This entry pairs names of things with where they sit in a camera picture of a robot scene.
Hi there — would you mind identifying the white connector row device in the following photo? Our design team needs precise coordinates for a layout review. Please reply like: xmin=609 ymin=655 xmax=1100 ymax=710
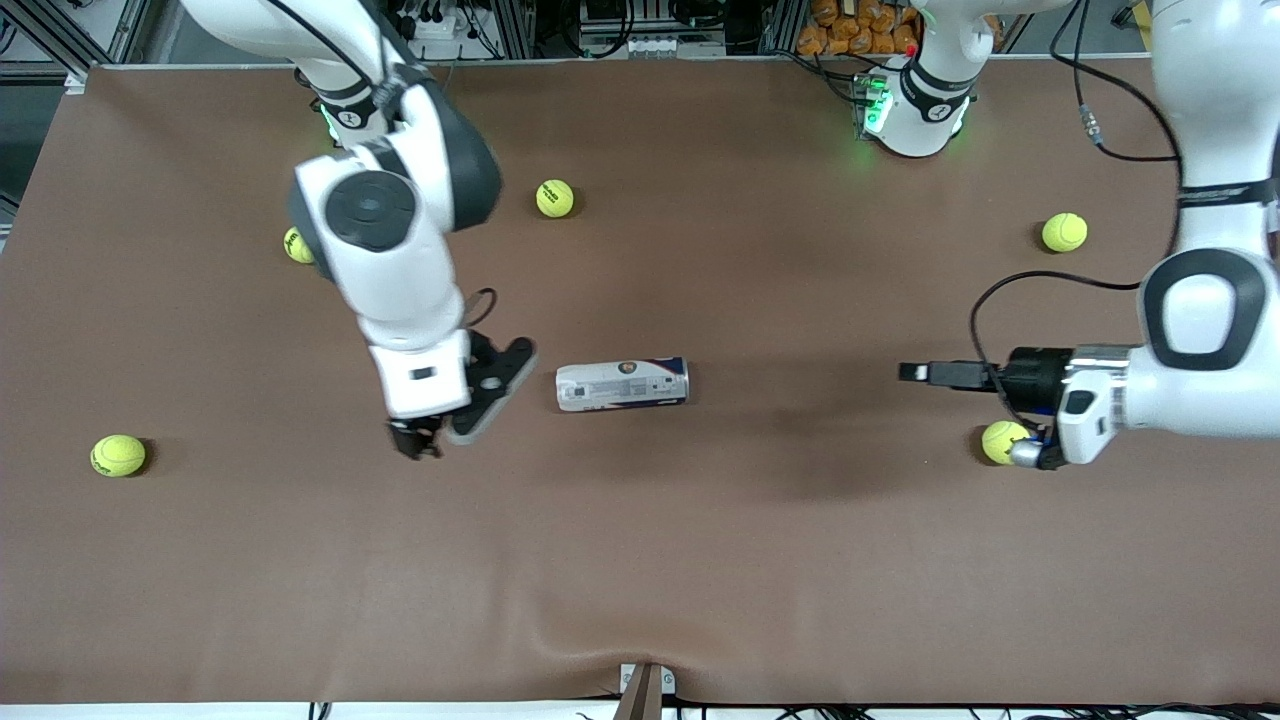
xmin=580 ymin=35 xmax=726 ymax=59

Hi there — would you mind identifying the aluminium frame post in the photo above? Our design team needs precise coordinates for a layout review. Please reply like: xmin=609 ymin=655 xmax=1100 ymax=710
xmin=495 ymin=0 xmax=538 ymax=59
xmin=762 ymin=0 xmax=801 ymax=56

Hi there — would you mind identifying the orange snack bag pile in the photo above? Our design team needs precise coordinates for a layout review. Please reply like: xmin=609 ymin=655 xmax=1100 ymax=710
xmin=797 ymin=0 xmax=921 ymax=57

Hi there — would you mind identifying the white blue tennis can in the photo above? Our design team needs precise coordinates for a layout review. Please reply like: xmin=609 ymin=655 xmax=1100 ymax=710
xmin=555 ymin=357 xmax=691 ymax=413

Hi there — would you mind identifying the grey metal table clamp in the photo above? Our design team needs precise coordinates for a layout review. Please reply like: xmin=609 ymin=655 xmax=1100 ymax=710
xmin=618 ymin=662 xmax=677 ymax=720

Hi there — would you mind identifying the aluminium frame profile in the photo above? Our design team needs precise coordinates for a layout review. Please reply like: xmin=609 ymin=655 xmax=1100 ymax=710
xmin=0 ymin=0 xmax=151 ymax=83

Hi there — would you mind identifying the black floor cable bundle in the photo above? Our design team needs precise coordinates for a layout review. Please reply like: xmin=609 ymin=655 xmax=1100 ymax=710
xmin=665 ymin=700 xmax=1280 ymax=720

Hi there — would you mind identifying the brown table mat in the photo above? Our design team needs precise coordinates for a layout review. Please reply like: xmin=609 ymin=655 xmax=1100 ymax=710
xmin=0 ymin=55 xmax=1280 ymax=706

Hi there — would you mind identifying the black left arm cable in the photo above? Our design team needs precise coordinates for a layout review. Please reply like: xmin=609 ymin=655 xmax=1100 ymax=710
xmin=968 ymin=0 xmax=1186 ymax=436

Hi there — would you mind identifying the white power strip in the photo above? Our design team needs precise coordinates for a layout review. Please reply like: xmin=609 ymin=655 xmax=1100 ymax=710
xmin=400 ymin=8 xmax=471 ymax=41

